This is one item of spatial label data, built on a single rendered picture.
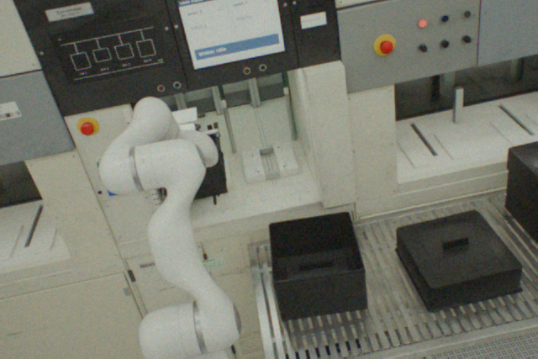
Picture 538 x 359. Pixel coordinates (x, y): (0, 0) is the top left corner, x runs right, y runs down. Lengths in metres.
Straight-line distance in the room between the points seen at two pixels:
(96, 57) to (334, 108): 0.74
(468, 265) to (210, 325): 0.85
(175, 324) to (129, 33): 0.84
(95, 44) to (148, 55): 0.15
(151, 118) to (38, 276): 1.10
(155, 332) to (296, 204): 0.89
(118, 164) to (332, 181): 0.92
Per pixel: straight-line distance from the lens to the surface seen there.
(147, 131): 1.26
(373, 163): 1.97
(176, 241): 1.21
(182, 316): 1.29
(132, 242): 2.06
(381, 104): 1.86
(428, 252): 1.80
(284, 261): 1.94
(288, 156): 2.22
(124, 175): 1.19
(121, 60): 1.70
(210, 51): 1.68
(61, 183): 1.94
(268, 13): 1.66
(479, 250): 1.82
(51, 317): 2.35
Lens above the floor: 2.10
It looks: 33 degrees down
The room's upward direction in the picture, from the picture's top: 11 degrees counter-clockwise
